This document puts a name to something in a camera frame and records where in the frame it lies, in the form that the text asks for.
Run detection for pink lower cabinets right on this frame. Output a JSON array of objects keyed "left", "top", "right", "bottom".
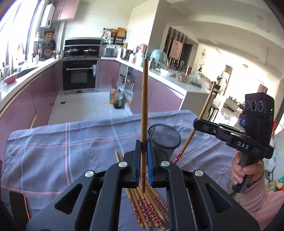
[{"left": 98, "top": 57, "right": 184, "bottom": 114}]

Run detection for black mesh utensil cup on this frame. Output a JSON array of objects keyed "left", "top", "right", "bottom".
[{"left": 148, "top": 124, "right": 181, "bottom": 160}]

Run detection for person's right hand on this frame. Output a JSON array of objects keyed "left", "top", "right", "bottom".
[{"left": 231, "top": 152, "right": 264, "bottom": 185}]

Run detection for blue plaid tablecloth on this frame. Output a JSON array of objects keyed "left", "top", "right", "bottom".
[{"left": 1, "top": 110, "right": 236, "bottom": 230}]

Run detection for pink thermos jug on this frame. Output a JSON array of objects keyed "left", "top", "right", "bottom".
[{"left": 138, "top": 44, "right": 147, "bottom": 54}]

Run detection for pink cabinets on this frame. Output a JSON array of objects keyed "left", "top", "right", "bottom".
[
  {"left": 98, "top": 57, "right": 184, "bottom": 114},
  {"left": 1, "top": 61, "right": 63, "bottom": 160}
]

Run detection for pink lower cabinets left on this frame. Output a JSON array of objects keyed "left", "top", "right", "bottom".
[{"left": 1, "top": 61, "right": 63, "bottom": 160}]

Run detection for white water heater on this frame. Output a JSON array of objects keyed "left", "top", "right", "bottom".
[{"left": 40, "top": 4, "right": 55, "bottom": 29}]

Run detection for pink wall picture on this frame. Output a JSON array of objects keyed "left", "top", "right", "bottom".
[{"left": 169, "top": 39, "right": 183, "bottom": 60}]

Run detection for pink upper cabinet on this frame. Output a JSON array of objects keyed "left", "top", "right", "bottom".
[{"left": 52, "top": 0, "right": 80, "bottom": 22}]

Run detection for black built-in oven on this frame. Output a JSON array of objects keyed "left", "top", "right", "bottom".
[{"left": 63, "top": 59, "right": 97, "bottom": 91}]

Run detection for steel stock pot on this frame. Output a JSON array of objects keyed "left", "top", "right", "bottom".
[{"left": 120, "top": 48, "right": 133, "bottom": 60}]

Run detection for pink bowl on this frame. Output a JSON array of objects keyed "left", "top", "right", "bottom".
[{"left": 4, "top": 73, "right": 17, "bottom": 85}]

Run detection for yellow cooking oil bottle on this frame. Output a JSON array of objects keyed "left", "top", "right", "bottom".
[{"left": 109, "top": 86, "right": 116, "bottom": 104}]

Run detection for kitchen window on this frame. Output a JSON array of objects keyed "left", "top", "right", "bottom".
[{"left": 1, "top": 1, "right": 42, "bottom": 68}]

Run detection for black wall spice rack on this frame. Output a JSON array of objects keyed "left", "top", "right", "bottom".
[{"left": 101, "top": 27, "right": 127, "bottom": 46}]

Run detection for pink sleeve forearm right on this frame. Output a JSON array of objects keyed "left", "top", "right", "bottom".
[{"left": 240, "top": 176, "right": 283, "bottom": 230}]

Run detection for black range hood stove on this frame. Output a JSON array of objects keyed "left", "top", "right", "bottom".
[{"left": 64, "top": 37, "right": 103, "bottom": 58}]

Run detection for dark soy sauce bottle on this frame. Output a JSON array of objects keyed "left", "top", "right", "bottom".
[{"left": 113, "top": 90, "right": 123, "bottom": 109}]

